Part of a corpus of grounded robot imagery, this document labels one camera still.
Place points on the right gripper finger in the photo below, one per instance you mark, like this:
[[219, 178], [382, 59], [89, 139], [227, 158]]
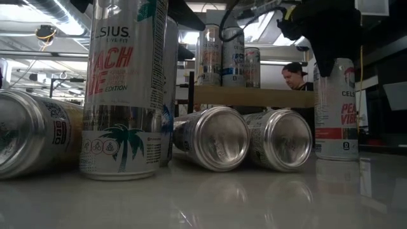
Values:
[[326, 65]]

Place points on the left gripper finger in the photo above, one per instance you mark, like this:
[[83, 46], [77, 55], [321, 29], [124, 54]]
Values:
[[187, 14], [186, 53]]

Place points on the Celsius Tropical Vibe can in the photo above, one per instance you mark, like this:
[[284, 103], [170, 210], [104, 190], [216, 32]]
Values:
[[210, 57], [219, 140]]

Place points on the Celsius Arctic Vibe can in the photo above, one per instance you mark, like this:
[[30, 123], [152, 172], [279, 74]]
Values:
[[233, 63]]

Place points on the silver Celsius beverage can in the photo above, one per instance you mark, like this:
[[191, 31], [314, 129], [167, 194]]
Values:
[[172, 79], [281, 140], [31, 133]]

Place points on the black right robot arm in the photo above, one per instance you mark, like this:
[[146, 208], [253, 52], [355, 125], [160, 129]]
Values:
[[327, 3]]

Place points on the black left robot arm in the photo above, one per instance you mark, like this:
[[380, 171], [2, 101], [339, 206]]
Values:
[[81, 4]]

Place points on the wooden shelf black metal legs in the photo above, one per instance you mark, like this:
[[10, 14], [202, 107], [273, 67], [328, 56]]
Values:
[[254, 97]]

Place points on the person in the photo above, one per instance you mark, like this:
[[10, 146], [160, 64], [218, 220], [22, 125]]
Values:
[[294, 76]]

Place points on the white box-shaped unit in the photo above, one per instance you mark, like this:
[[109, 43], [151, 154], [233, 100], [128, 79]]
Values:
[[372, 8]]

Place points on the long linear light fixture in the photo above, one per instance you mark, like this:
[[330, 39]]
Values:
[[47, 54], [273, 63]]

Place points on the black desk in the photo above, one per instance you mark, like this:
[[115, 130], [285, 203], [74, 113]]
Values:
[[381, 60]]

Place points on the grey panel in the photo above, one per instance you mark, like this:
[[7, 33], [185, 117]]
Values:
[[397, 95]]

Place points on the black metal stand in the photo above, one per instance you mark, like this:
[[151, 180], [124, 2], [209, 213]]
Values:
[[52, 86]]

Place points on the round black device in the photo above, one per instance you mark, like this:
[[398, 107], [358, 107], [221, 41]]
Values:
[[46, 32]]

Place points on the white glossy table mat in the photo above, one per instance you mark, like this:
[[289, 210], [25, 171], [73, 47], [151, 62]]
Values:
[[203, 197]]

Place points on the silver ventilation duct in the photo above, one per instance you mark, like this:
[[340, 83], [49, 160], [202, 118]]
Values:
[[60, 12]]

